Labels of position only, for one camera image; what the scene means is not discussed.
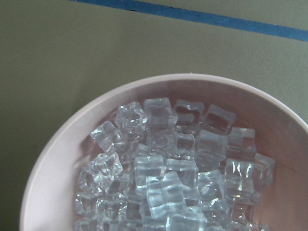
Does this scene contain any pile of clear ice cubes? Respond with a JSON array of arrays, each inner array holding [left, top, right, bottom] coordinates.
[[74, 98, 275, 231]]

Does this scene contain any pink bowl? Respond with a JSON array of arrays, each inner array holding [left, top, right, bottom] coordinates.
[[20, 74, 308, 231]]

